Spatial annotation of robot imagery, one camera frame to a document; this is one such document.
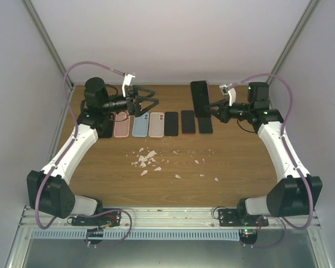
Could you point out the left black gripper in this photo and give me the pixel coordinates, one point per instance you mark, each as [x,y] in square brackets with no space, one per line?
[133,109]

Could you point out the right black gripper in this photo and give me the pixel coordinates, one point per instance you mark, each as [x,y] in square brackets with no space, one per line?
[222,114]

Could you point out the beige phone case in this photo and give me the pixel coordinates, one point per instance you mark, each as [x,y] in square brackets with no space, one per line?
[156,125]

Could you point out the phone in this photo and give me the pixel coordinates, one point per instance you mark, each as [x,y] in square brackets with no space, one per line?
[205,126]
[188,122]

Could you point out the blue phone case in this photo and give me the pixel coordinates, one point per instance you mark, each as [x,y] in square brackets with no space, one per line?
[141,125]

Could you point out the black smartphone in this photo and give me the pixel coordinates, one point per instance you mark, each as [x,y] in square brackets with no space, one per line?
[171,126]

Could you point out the pink phone case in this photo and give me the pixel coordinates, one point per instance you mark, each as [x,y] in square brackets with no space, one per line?
[121,125]

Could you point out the black phone case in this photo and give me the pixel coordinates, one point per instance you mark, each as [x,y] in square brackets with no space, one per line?
[105,130]

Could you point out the black phone face down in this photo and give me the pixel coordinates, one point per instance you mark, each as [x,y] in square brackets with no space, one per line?
[200,96]

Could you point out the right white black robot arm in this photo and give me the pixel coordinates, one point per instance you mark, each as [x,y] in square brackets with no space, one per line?
[296,191]

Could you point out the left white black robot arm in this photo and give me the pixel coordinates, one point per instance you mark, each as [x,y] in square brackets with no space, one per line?
[48,189]

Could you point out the white debris pile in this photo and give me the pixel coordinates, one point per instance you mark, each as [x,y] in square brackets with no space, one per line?
[146,161]

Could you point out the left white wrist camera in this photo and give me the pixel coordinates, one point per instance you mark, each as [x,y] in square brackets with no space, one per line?
[127,82]

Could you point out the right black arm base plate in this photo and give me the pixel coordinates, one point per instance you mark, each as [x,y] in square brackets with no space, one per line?
[228,217]

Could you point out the aluminium front rail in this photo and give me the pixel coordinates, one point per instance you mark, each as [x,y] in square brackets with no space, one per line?
[162,218]

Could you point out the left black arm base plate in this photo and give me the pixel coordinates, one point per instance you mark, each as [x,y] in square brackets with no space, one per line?
[110,218]

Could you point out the right aluminium corner post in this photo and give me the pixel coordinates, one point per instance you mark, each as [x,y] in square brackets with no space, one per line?
[296,33]

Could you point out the aluminium corner post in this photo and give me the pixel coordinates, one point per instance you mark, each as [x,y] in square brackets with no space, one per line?
[296,33]
[32,12]

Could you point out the left aluminium corner post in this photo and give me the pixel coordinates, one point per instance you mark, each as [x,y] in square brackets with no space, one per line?
[32,12]

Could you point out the grey slotted cable duct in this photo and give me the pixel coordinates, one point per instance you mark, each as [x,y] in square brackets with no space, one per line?
[140,234]

